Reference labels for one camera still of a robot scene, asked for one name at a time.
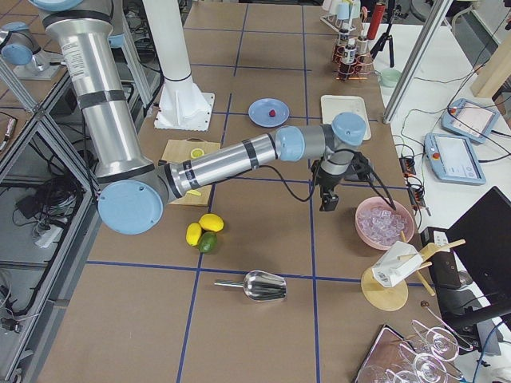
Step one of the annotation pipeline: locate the blue plate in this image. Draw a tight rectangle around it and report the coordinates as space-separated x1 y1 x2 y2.
248 98 290 128

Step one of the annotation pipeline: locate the pink cup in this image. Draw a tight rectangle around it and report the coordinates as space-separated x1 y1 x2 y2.
322 0 339 14

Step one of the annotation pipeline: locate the black monitor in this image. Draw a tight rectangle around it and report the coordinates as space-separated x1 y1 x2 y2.
430 187 510 330

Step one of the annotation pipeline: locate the green lime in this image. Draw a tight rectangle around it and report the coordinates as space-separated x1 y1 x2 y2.
197 231 217 253

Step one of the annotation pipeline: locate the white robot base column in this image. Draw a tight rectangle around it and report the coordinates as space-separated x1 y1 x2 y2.
143 0 215 132

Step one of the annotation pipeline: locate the wooden cutting board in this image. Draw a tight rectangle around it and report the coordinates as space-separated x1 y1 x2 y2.
161 138 220 207

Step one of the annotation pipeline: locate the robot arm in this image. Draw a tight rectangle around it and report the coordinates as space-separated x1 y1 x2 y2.
36 1 366 235
1 22 61 81

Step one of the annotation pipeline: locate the mint green bowl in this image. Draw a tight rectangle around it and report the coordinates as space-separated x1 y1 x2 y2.
379 68 402 88

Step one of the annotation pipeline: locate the black camera cable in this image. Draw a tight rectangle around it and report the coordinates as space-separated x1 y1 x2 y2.
263 153 397 211

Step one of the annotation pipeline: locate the near teach pendant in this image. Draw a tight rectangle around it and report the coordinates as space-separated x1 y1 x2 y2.
424 133 486 185

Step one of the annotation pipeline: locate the pink bowl with ice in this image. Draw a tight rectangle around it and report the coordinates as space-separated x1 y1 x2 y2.
355 197 415 250

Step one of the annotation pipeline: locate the steel scoop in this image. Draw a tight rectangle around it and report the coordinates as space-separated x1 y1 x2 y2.
215 270 287 302

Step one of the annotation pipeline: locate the copper wire bottle rack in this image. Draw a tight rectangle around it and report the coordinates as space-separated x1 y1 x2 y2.
331 36 375 81

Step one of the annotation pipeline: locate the far teach pendant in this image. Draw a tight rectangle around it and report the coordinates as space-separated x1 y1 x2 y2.
442 98 500 144

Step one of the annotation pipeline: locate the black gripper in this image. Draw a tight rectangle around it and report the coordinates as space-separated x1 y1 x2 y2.
316 167 343 211

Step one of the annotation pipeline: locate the white carton on stand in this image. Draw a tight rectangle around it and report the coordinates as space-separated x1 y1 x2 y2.
371 241 423 288

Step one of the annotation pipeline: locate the teach pendant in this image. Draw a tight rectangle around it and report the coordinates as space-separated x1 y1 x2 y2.
424 133 486 185
442 98 500 144

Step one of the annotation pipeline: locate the white wire cup rack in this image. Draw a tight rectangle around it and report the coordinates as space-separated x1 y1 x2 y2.
320 14 362 34

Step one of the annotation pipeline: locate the aluminium frame post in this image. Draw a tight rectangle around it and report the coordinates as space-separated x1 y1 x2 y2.
382 0 453 124

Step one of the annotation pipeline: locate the lemon half slice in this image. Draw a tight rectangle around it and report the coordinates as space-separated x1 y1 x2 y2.
190 148 205 159

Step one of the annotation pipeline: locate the dark drink bottle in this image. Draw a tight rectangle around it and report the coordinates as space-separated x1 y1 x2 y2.
343 38 356 65
337 28 350 63

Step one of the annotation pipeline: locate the red cylinder bottle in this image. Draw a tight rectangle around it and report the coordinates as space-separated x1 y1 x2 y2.
367 2 386 40

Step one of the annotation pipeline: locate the black tripod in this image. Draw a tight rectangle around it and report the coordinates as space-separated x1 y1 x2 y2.
370 0 396 68

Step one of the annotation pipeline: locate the light blue cup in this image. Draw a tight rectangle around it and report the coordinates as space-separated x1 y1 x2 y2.
336 1 351 21

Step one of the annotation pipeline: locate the clear glass holder rack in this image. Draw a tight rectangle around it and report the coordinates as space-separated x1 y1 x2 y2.
354 320 473 383

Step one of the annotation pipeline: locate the yellow lemon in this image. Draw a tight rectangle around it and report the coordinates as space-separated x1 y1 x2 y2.
185 223 203 247
199 213 224 232

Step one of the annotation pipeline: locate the cream bear tray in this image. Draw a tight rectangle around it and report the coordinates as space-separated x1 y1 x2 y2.
320 95 371 141

